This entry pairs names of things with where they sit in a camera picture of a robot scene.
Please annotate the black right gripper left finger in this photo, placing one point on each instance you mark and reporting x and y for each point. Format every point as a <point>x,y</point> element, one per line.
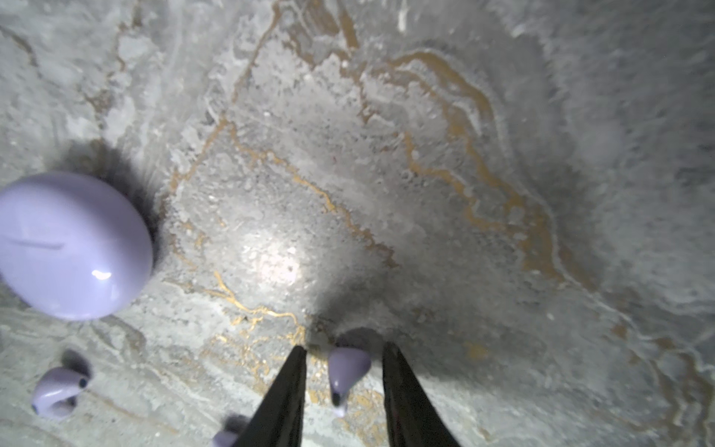
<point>278,422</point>

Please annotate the purple earbud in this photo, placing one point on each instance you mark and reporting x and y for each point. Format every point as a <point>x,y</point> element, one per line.
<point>346,367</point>
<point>224,439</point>
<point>55,393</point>

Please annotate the purple earbud charging case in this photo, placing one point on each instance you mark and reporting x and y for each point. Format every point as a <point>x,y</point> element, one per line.
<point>72,246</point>

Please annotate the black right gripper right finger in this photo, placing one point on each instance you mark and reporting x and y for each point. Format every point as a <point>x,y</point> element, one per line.
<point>412,420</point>

